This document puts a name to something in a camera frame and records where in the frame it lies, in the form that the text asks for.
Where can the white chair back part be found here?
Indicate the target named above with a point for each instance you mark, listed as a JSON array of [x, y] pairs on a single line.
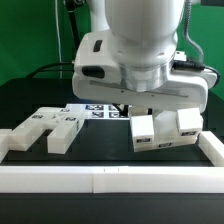
[[64, 125]]

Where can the white paper tag sheet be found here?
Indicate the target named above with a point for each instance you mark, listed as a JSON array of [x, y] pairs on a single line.
[[97, 111]]

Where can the white left fence wall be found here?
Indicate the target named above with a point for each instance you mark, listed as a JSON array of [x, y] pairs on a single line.
[[4, 136]]

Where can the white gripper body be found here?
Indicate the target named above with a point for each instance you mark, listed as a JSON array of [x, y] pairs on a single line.
[[182, 90]]

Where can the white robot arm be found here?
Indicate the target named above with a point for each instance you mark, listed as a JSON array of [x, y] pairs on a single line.
[[134, 61]]

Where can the white front fence wall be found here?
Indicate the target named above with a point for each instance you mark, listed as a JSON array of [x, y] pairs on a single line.
[[44, 179]]

